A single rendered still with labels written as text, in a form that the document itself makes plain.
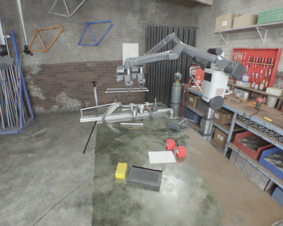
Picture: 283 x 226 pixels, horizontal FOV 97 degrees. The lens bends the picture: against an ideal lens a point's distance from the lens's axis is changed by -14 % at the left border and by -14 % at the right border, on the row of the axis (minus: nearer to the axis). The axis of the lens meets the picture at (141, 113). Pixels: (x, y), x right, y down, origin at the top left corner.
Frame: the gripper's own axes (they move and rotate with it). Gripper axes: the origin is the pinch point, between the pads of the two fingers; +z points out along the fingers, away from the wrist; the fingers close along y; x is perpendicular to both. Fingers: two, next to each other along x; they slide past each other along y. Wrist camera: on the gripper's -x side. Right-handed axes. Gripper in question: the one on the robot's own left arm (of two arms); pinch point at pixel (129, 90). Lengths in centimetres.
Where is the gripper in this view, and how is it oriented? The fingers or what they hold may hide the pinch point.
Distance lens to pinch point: 129.8
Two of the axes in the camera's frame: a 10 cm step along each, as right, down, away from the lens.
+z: 0.0, 9.3, 3.8
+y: 1.3, 3.8, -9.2
